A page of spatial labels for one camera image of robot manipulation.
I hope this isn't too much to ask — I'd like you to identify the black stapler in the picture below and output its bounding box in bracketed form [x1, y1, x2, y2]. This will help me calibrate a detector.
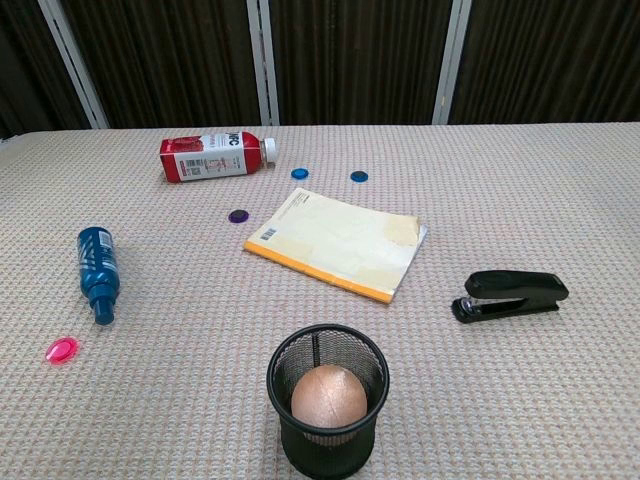
[451, 269, 570, 324]

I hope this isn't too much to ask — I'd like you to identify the yellowed book orange spine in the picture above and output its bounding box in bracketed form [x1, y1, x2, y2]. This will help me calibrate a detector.
[243, 187, 429, 305]

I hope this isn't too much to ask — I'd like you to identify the red juice bottle white cap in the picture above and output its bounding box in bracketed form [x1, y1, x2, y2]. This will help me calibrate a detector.
[159, 131, 278, 185]

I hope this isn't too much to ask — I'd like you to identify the tan ball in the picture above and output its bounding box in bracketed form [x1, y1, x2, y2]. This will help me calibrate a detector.
[290, 364, 369, 429]

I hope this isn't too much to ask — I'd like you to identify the dark pleated curtain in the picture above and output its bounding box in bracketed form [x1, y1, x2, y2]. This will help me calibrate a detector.
[0, 0, 640, 140]

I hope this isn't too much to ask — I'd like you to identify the black bowl with peach inside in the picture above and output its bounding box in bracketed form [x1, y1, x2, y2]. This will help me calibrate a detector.
[265, 323, 391, 478]

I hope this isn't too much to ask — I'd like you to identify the blue spray bottle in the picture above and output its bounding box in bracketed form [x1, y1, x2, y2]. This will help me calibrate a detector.
[76, 226, 121, 327]

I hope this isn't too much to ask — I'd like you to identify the beige woven tablecloth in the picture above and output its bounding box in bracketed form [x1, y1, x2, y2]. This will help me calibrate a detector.
[0, 121, 640, 480]

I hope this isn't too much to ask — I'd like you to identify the pink plastic disc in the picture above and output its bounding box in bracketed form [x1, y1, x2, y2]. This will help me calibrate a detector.
[44, 337, 81, 365]

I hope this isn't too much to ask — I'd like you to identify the grey metal partition post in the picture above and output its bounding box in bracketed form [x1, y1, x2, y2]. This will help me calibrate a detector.
[38, 0, 110, 130]
[247, 0, 280, 127]
[431, 0, 473, 126]

